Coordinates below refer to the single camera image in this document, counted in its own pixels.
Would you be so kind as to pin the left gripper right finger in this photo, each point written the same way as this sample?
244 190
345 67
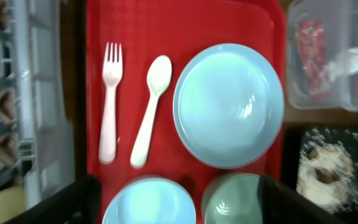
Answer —
280 204

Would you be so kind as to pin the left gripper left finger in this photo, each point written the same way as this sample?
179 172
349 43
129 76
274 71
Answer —
79 202

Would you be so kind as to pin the green bowl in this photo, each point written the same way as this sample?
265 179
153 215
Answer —
232 198

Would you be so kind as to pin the yellow plastic cup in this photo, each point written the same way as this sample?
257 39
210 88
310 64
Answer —
12 203

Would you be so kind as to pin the white tissue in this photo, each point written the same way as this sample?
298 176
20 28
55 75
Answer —
345 64

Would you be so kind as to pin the red snack wrapper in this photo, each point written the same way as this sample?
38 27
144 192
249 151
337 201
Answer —
311 45

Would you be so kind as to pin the black waste tray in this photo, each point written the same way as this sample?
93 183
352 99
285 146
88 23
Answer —
291 149

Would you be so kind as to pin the grey dishwasher rack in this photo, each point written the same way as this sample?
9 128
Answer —
36 138

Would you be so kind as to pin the food scraps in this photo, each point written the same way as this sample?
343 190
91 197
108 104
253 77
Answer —
328 174

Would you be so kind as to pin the light blue bowl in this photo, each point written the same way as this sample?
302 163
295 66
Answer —
151 200

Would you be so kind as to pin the light blue plate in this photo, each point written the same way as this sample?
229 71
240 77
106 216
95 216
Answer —
228 106

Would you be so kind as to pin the cream plastic spoon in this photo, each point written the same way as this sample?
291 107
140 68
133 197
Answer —
158 80

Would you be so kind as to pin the clear plastic bin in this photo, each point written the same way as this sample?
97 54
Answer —
340 21

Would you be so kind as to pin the red plastic tray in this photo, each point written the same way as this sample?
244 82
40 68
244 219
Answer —
179 30

